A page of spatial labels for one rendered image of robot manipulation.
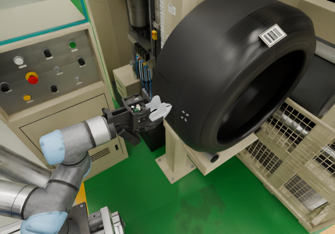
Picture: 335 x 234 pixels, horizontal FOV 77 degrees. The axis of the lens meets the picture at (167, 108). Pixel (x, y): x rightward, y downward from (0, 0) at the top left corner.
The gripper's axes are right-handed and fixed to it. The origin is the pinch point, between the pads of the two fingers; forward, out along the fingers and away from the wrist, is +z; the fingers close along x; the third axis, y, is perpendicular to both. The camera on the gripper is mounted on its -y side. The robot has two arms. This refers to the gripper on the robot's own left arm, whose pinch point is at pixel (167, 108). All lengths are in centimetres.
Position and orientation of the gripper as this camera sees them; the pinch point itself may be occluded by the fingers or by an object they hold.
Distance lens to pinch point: 66.6
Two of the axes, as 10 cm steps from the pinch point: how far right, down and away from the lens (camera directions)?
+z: 8.3, -3.3, 4.5
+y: 1.0, -7.1, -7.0
